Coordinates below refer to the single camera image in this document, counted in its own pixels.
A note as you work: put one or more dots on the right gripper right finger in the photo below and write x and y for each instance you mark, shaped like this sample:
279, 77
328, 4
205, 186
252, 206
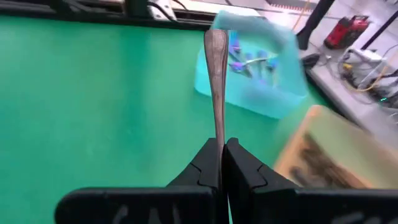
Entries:
280, 205

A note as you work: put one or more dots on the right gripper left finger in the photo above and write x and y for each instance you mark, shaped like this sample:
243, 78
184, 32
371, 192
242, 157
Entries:
186, 202

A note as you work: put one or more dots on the black metal fork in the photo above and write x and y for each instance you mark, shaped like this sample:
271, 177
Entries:
217, 77
311, 177
314, 155

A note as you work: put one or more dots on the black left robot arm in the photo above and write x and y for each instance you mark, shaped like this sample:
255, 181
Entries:
136, 7

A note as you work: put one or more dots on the orange translucent plastic bin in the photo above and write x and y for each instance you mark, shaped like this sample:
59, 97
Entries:
342, 140

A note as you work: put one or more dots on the teal translucent plastic bin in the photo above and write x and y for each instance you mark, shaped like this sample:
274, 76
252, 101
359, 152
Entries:
273, 93

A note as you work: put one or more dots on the white power strip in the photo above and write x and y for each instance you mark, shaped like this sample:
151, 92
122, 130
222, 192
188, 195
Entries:
362, 56

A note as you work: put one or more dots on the red and black device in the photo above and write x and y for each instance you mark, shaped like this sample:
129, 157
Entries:
345, 32

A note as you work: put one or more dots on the black slanted frame pole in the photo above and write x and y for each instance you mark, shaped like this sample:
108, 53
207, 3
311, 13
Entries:
314, 21

